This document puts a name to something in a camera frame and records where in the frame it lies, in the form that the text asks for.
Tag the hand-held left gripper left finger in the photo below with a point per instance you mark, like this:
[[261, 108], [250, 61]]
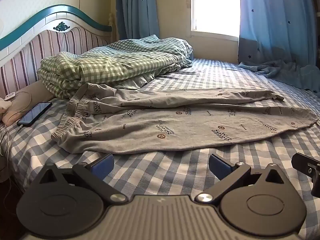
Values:
[[103, 166]]

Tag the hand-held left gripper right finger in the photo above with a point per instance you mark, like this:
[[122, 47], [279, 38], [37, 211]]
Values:
[[218, 166]]

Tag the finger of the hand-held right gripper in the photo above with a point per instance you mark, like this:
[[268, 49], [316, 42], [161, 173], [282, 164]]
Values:
[[303, 163]]

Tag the grey printed pants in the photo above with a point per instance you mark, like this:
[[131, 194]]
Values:
[[175, 123]]

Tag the black smartphone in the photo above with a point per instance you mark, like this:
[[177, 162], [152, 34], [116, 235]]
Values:
[[34, 113]]

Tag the tan pillow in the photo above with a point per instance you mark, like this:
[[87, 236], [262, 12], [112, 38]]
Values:
[[32, 95]]

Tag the green checkered quilt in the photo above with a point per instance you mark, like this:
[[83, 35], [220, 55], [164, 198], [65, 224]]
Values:
[[112, 65]]

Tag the small white charger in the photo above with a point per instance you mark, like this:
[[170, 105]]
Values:
[[10, 97]]

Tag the striped headboard with teal trim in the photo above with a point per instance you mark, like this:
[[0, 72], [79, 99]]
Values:
[[37, 45]]

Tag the blue star curtain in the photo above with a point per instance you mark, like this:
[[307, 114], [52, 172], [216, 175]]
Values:
[[136, 7], [275, 25]]

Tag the bright window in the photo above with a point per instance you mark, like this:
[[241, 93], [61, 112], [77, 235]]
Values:
[[215, 5]]

